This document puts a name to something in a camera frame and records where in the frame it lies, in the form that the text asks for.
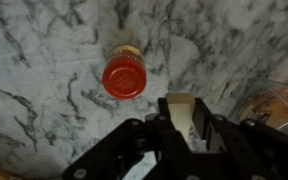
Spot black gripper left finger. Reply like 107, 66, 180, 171
62, 98, 196, 180

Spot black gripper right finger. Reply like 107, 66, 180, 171
193, 98, 288, 180

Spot small red-lid clear jar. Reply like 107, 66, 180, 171
102, 45, 146, 100

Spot wooden block by tray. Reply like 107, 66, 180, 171
166, 93, 195, 140

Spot glass cup with utensil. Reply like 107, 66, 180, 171
229, 80, 288, 135

